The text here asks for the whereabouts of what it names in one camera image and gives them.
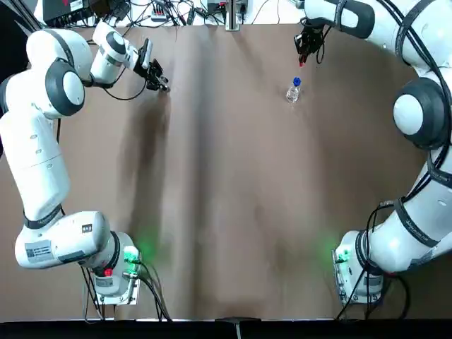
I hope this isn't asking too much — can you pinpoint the black arm base cable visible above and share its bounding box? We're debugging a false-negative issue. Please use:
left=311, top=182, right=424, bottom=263
left=335, top=199, right=412, bottom=321
left=80, top=259, right=174, bottom=323

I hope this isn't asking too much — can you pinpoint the black right arm base cable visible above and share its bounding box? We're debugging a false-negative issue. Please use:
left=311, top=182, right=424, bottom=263
left=335, top=199, right=412, bottom=321

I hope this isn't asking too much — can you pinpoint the clear bottle with blue cap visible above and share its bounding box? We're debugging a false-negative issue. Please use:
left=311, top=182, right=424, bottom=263
left=285, top=76, right=304, bottom=105

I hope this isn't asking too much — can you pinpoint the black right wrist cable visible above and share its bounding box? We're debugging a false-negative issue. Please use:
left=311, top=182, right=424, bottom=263
left=316, top=33, right=326, bottom=65

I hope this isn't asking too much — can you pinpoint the aluminium camera post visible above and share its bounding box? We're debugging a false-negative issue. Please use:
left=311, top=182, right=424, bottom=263
left=225, top=0, right=244, bottom=32

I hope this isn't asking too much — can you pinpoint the large black electronics box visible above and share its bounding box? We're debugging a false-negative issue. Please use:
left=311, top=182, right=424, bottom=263
left=42, top=0, right=93, bottom=23

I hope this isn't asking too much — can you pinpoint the black left arm base cable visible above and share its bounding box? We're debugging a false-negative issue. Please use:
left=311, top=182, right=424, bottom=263
left=80, top=259, right=174, bottom=323

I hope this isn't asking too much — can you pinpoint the small black box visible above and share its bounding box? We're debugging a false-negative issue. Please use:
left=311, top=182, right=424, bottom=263
left=90, top=0, right=129, bottom=18

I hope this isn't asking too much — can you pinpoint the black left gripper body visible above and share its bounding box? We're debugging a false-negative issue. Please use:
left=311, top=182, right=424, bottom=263
left=135, top=59, right=165, bottom=85

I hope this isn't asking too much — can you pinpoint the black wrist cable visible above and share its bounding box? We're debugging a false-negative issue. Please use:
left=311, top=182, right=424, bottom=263
left=316, top=33, right=326, bottom=65
left=83, top=76, right=151, bottom=102

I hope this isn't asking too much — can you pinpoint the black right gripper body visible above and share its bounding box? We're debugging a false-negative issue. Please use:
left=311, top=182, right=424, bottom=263
left=292, top=28, right=325, bottom=54

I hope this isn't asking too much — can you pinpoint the grey electronics box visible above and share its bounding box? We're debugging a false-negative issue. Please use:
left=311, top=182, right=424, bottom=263
left=206, top=0, right=229, bottom=16

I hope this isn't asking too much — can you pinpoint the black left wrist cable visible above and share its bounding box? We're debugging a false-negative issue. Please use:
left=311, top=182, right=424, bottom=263
left=83, top=76, right=151, bottom=102

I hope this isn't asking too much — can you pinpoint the black cable bundle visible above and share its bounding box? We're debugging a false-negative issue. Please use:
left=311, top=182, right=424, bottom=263
left=95, top=0, right=227, bottom=28

